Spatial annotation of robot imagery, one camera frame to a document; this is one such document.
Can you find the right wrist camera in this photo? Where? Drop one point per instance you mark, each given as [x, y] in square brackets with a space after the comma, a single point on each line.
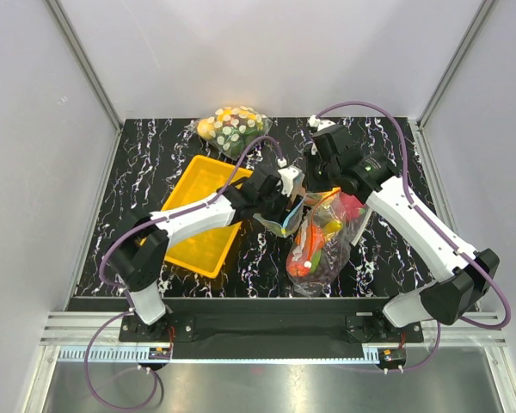
[316, 124]

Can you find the banana and apples bag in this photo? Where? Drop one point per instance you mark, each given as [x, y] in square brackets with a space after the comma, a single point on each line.
[344, 206]

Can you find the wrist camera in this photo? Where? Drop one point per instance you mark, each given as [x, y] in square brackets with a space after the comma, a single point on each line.
[292, 181]
[316, 124]

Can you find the yellow plastic tray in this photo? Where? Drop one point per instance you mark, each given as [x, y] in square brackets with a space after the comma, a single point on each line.
[200, 240]

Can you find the polka dot fruit bag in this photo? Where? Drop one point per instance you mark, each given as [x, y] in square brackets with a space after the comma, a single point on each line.
[231, 129]

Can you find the blue zip fruit bag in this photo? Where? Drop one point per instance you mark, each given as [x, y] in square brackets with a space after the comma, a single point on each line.
[291, 223]

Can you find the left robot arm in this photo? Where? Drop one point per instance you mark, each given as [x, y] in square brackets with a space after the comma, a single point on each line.
[137, 255]

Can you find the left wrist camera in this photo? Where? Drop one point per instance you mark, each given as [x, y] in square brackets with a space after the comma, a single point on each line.
[292, 181]

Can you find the right connector block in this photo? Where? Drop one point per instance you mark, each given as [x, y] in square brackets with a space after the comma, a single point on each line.
[392, 358]

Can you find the connector block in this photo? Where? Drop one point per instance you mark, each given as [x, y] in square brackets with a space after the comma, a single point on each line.
[161, 352]
[392, 358]

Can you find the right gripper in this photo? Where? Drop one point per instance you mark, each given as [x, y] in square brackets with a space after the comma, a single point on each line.
[312, 185]

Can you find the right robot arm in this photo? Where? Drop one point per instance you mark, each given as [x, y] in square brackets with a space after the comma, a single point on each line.
[460, 271]

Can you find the left connector block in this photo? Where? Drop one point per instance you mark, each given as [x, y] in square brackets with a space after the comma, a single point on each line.
[161, 352]

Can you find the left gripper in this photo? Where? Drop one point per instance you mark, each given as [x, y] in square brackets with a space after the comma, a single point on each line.
[282, 213]

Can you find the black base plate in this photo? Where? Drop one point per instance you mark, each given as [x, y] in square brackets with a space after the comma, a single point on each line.
[270, 329]

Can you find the grapes and orange bag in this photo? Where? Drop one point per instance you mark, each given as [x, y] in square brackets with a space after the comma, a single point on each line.
[319, 252]

